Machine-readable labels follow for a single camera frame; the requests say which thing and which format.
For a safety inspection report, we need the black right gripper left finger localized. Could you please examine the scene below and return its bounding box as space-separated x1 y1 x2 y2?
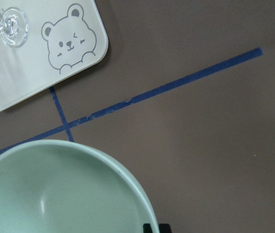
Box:
143 223 153 233

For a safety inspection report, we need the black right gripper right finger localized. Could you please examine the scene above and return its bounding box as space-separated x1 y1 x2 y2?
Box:
159 223 172 233

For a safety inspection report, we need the light green bowl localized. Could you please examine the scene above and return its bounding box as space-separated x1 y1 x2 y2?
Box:
0 140 159 233

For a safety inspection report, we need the cream bear tray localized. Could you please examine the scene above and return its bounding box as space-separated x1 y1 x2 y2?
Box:
0 0 108 112

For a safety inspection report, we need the clear wine glass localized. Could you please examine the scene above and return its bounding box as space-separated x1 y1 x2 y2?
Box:
0 7 29 48

